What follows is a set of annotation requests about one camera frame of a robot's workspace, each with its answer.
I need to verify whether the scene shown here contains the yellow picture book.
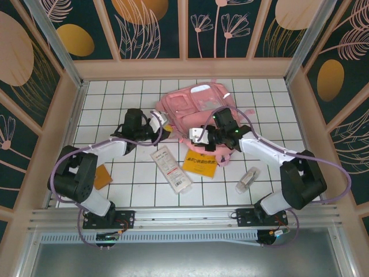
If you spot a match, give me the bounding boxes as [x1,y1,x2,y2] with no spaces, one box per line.
[182,148,219,180]

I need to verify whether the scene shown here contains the pink backpack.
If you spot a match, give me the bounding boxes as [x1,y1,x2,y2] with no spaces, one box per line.
[154,78,255,169]

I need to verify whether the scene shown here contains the clear plastic stationery pack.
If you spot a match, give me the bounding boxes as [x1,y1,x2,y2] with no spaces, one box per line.
[149,145,194,195]

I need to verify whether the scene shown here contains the small clear plastic box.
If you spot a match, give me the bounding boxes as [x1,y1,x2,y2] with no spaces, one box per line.
[235,166,262,195]

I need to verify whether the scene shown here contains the orange card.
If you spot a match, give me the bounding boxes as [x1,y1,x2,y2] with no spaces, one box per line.
[94,164,114,192]

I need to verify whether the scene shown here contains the grey metal sheet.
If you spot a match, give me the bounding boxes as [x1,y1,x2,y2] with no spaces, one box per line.
[27,242,349,277]

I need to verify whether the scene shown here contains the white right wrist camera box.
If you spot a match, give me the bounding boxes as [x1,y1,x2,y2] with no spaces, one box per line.
[189,126,212,145]

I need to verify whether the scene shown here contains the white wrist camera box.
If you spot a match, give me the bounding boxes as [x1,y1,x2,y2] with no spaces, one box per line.
[149,111,170,131]
[189,126,212,145]

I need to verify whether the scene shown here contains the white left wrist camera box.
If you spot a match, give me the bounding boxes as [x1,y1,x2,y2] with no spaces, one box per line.
[149,111,170,131]

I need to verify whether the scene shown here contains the aluminium mounting rail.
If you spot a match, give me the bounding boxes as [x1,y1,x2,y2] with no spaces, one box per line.
[27,204,345,231]

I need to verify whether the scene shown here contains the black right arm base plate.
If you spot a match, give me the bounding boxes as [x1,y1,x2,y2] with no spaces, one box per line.
[235,208,289,229]

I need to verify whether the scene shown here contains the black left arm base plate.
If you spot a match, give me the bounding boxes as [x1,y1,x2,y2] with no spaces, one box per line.
[82,209,136,230]

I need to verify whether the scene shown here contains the grey slotted cable duct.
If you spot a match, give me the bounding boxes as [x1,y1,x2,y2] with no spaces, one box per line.
[39,229,260,246]

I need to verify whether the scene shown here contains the small electronics board with wires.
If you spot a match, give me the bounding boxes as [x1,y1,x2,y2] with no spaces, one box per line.
[258,227,291,246]
[96,230,128,242]

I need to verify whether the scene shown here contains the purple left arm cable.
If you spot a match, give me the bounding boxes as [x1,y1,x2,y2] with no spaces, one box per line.
[50,111,174,249]

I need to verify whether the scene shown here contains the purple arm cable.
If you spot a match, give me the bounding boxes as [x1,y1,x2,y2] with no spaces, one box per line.
[50,111,174,249]
[201,106,353,249]

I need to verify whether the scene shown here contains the aluminium frame post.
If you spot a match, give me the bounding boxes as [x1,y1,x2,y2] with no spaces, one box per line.
[23,0,85,87]
[284,0,338,85]

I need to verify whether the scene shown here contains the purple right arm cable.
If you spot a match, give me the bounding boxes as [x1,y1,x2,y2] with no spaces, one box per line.
[201,106,353,249]

